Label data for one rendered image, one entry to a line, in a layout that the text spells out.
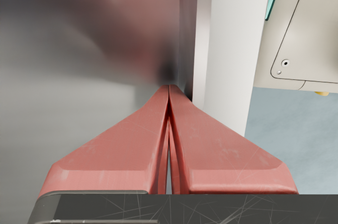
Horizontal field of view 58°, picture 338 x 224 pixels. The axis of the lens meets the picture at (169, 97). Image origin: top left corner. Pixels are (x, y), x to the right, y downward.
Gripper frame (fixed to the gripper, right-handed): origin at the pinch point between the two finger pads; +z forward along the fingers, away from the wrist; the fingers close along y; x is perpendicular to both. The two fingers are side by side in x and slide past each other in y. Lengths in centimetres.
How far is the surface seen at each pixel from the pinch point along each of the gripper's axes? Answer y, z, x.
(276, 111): -48, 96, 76
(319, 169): -80, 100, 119
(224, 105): -2.7, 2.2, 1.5
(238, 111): -3.5, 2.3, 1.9
